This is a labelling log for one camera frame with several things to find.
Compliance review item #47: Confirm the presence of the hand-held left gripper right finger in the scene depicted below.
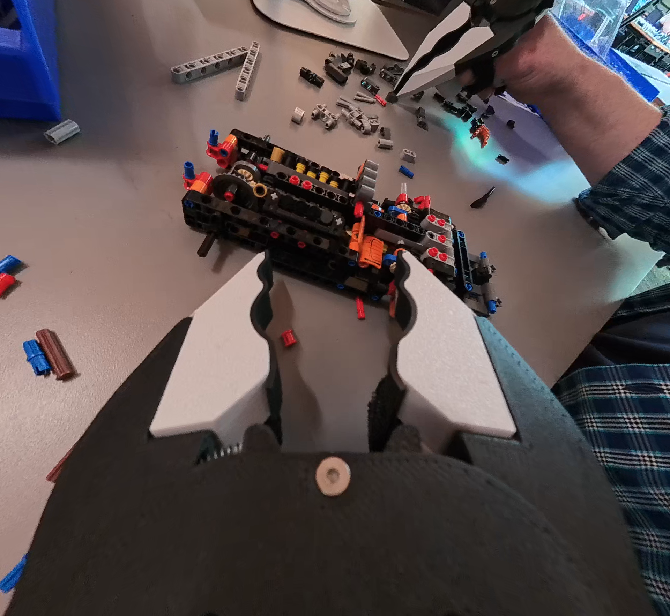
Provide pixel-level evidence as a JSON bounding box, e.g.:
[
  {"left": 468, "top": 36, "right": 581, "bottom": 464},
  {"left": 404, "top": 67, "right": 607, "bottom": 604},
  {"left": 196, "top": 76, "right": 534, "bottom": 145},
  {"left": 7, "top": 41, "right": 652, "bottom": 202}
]
[{"left": 389, "top": 250, "right": 519, "bottom": 452}]

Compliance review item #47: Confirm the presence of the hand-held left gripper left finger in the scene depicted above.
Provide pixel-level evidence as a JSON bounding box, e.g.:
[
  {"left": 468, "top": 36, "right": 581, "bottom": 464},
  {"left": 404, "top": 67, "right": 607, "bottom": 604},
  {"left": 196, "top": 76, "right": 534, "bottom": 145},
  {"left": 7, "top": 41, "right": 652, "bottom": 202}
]
[{"left": 148, "top": 251, "right": 283, "bottom": 445}]

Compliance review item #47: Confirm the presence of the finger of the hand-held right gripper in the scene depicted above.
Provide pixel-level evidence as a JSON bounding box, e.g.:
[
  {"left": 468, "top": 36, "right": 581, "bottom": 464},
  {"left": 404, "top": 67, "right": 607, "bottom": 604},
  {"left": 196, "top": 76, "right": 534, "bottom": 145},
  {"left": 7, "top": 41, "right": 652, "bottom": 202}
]
[
  {"left": 394, "top": 25, "right": 496, "bottom": 100},
  {"left": 393, "top": 1, "right": 474, "bottom": 93}
]

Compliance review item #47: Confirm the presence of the pile of black lego pins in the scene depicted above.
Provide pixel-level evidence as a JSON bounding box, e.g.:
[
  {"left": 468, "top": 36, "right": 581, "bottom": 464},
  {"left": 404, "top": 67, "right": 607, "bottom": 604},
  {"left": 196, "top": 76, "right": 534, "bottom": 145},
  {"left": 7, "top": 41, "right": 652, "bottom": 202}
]
[{"left": 433, "top": 91, "right": 519, "bottom": 165}]

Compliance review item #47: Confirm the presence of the pile of dark lego connectors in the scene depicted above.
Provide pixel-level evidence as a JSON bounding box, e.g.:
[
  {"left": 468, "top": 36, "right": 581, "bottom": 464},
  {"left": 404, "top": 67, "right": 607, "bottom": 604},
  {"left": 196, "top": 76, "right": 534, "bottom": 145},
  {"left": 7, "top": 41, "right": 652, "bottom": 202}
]
[{"left": 299, "top": 49, "right": 431, "bottom": 132}]

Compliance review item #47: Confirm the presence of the partly built lego car model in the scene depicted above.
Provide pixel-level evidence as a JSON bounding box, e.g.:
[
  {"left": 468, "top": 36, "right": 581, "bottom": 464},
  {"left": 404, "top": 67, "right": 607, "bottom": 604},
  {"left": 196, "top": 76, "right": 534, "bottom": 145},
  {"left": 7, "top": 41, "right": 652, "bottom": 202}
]
[{"left": 180, "top": 128, "right": 504, "bottom": 319}]

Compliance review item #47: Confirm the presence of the person's right forearm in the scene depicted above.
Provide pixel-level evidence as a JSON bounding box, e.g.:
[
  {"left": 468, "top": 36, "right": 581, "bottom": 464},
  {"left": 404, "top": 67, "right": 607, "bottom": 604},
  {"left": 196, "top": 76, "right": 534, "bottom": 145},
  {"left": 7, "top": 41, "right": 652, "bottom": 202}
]
[{"left": 539, "top": 14, "right": 670, "bottom": 266}]

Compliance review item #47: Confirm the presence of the group of light grey lego pieces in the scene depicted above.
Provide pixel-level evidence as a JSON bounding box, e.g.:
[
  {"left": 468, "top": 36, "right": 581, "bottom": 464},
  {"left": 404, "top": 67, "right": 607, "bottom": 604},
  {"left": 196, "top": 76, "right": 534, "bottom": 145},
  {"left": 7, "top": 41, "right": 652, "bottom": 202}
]
[{"left": 291, "top": 95, "right": 394, "bottom": 150}]

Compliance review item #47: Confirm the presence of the brown ridged lego connector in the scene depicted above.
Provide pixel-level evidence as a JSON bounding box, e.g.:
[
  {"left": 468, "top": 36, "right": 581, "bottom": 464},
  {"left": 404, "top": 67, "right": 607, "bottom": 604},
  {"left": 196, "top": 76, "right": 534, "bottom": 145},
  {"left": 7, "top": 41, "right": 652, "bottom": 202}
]
[{"left": 35, "top": 328, "right": 79, "bottom": 382}]

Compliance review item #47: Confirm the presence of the long grey lego beam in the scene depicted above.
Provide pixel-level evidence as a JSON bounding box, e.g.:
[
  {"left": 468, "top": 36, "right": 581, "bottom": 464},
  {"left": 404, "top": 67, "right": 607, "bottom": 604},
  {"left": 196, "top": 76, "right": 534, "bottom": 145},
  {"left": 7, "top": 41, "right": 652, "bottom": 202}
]
[
  {"left": 170, "top": 46, "right": 250, "bottom": 86},
  {"left": 233, "top": 40, "right": 261, "bottom": 102}
]

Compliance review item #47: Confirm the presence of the grey ridged lego connector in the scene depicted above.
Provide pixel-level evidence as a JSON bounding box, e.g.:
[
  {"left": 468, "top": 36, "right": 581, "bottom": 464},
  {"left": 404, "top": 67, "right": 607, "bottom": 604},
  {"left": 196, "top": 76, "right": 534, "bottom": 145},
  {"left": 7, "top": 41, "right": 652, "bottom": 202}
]
[{"left": 43, "top": 119, "right": 82, "bottom": 146}]

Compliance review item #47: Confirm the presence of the person's right hand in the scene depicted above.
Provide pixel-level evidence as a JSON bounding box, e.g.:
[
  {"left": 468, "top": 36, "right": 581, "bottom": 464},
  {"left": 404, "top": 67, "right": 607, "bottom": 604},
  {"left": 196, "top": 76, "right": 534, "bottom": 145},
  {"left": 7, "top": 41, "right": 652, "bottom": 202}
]
[{"left": 460, "top": 15, "right": 565, "bottom": 104}]

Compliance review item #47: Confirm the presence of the clear plastic bag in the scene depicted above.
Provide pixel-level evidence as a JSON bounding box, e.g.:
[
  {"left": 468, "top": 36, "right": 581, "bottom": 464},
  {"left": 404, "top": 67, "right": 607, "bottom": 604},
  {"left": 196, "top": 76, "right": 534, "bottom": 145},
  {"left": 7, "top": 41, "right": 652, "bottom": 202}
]
[{"left": 552, "top": 0, "right": 642, "bottom": 60}]

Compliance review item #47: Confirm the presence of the blue storage bin with tag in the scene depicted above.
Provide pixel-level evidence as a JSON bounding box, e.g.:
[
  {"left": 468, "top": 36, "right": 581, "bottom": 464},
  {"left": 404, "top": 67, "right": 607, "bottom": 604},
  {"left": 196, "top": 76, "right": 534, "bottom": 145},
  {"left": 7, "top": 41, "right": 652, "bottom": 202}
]
[{"left": 0, "top": 0, "right": 63, "bottom": 123}]

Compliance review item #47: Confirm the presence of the white stand with base plate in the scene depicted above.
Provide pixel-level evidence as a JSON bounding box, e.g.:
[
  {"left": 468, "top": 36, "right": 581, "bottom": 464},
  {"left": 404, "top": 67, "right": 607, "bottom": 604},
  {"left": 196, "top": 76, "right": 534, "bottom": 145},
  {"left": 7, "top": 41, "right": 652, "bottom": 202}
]
[{"left": 232, "top": 0, "right": 409, "bottom": 61}]

